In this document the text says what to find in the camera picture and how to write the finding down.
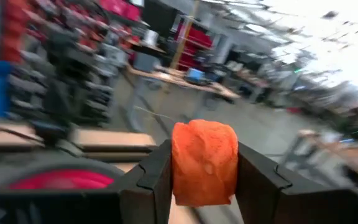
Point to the wooden workbench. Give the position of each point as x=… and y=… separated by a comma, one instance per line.
x=191, y=84

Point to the red collapsible bowl grey rim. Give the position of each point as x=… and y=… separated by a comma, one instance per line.
x=61, y=180

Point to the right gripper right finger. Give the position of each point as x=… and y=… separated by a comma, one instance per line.
x=259, y=193

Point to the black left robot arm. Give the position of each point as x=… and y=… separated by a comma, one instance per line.
x=61, y=93

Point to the red storage rack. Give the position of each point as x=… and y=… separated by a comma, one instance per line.
x=197, y=40

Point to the orange mandarin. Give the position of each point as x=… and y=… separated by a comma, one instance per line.
x=204, y=161

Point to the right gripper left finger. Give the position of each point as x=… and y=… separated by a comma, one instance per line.
x=151, y=193

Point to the small blue box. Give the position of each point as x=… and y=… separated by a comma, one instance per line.
x=195, y=75

